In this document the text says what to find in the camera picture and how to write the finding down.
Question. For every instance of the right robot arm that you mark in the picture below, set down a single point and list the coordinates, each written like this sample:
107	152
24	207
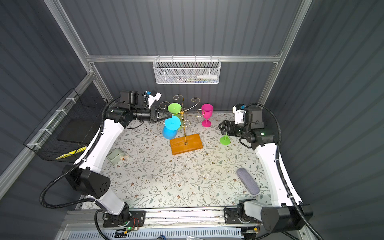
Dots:
286	211

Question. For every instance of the pink wine glass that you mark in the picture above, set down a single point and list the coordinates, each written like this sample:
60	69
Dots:
207	110

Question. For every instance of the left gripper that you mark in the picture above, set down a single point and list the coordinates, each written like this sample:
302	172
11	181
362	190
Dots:
155	115

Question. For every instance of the purple oblong case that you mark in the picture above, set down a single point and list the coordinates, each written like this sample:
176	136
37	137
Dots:
248	181

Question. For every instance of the black wire basket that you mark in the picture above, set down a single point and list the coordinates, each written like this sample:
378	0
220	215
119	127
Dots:
64	135

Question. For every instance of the white wire mesh basket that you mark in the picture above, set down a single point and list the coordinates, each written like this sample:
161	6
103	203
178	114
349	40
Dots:
187	71

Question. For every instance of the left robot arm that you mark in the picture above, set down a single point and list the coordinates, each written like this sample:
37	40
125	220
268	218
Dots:
87	178

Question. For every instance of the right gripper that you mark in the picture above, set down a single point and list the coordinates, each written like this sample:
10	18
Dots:
231	124

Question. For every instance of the green wine glass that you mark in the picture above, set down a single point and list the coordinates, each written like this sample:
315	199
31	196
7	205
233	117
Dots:
225	140
175	109

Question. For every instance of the floral table mat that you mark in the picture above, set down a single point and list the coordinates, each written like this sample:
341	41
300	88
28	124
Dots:
150	176

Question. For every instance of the gold wire glass rack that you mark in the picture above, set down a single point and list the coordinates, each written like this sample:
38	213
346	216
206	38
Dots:
186	143

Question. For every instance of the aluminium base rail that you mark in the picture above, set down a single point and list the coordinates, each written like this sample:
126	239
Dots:
164	218

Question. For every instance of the blue wine glass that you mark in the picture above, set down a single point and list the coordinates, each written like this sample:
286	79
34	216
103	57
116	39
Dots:
171	127

